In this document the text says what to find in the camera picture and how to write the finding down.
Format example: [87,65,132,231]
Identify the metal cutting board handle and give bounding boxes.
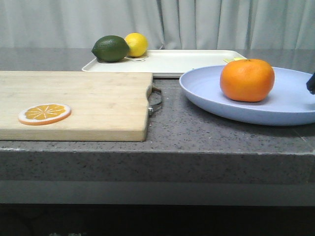
[148,86,163,116]

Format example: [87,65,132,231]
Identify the yellow lemon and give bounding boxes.
[125,32,148,58]

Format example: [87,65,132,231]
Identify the orange slice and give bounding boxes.
[18,103,71,125]

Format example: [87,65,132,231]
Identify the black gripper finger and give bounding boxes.
[306,73,315,95]

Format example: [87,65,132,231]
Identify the grey curtain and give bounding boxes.
[0,0,315,49]

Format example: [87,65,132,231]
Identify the wooden cutting board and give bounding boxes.
[0,71,153,141]

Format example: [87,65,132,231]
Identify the green lime fruit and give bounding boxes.
[92,35,129,62]

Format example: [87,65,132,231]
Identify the whole orange fruit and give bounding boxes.
[220,59,275,102]

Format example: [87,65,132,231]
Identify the yellow plastic knife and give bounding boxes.
[223,59,235,63]

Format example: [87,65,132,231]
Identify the cream rectangular tray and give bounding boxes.
[82,50,245,78]

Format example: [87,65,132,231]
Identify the light blue plate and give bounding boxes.
[179,66,315,126]

